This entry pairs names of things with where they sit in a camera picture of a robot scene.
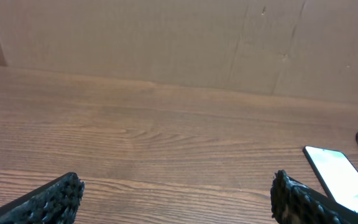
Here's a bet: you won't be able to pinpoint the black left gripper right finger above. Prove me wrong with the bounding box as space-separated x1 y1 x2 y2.
270 170 358 224

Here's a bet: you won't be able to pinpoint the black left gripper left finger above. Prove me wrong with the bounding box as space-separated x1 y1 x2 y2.
0 172 85 224

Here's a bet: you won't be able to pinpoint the blue Galaxy smartphone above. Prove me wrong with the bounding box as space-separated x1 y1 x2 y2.
303 146 358 214

